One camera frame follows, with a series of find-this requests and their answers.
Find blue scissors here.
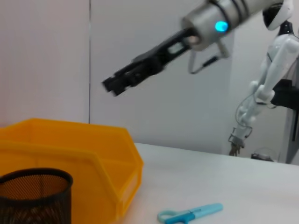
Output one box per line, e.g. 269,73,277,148
157,203,224,224

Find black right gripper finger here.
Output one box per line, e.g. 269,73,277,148
101,62,141,92
107,76,146,98

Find small dark device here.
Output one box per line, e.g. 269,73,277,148
250,146,279,162

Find grey robot stand column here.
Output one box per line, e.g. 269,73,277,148
285,106,299,164

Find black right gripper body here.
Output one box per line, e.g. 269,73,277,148
129,27,199,79

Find black mesh pen holder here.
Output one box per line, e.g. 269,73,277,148
0,168,74,224

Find black mount block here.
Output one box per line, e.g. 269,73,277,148
271,78,299,110

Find yellow plastic bin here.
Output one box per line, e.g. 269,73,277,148
0,118,144,223

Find white humanoid robot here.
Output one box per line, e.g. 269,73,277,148
228,0,299,156

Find right gripper cable with plug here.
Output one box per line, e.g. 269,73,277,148
187,41,231,75

